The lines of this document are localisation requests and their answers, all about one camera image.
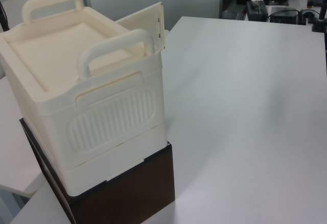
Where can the cream cabinet door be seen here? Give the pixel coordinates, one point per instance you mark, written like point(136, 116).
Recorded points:
point(143, 19)

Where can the cream plastic storage cabinet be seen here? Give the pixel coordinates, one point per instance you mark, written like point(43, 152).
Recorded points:
point(64, 55)

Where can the black power supply unit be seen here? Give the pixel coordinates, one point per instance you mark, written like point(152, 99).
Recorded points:
point(256, 13)

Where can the black electronics box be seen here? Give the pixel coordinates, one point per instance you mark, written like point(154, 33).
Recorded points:
point(283, 18)

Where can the small black desk device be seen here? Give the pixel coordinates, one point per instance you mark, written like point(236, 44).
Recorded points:
point(306, 17)

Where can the black clamp pole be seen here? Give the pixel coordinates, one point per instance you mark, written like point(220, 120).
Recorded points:
point(319, 24)

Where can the dark brown wooden box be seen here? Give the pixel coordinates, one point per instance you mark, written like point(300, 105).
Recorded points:
point(127, 196)

